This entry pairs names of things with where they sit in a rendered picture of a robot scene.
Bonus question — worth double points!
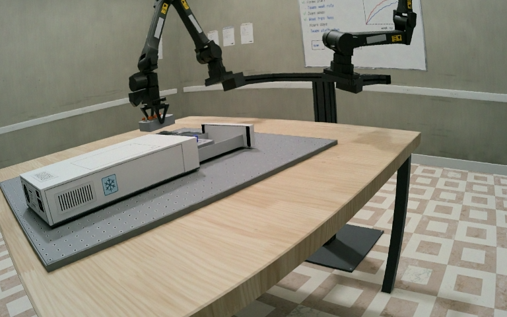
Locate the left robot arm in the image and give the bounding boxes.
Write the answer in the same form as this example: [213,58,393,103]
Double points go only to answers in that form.
[322,0,417,80]

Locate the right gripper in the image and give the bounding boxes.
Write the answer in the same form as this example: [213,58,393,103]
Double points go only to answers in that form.
[141,85,169,124]

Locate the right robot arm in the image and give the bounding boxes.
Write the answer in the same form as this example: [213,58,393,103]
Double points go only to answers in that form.
[128,0,233,107]

